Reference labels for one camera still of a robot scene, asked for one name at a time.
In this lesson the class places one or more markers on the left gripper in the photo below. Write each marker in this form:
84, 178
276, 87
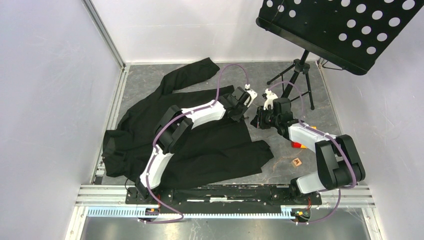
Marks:
236, 117

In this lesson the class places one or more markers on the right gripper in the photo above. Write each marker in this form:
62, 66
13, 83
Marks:
258, 121

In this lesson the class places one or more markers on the black jacket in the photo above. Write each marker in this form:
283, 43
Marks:
214, 152

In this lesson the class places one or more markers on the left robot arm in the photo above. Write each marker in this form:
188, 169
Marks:
174, 128

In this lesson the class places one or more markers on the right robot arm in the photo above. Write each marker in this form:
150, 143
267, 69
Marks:
338, 163

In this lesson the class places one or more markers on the red yellow toy block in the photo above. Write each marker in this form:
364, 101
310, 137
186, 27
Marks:
303, 136

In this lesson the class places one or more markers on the wooden letter tile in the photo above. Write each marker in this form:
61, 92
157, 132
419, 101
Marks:
296, 162

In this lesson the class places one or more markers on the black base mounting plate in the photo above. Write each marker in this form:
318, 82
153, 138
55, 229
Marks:
225, 199

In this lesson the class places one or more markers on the black music stand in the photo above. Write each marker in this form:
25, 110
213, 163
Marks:
350, 34

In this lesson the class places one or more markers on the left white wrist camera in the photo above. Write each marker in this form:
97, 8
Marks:
252, 95

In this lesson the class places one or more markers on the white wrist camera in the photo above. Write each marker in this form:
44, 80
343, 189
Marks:
252, 95
269, 97

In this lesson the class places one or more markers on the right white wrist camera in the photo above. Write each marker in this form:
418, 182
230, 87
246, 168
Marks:
269, 97

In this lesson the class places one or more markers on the white toothed cable duct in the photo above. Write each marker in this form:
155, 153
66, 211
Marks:
146, 213

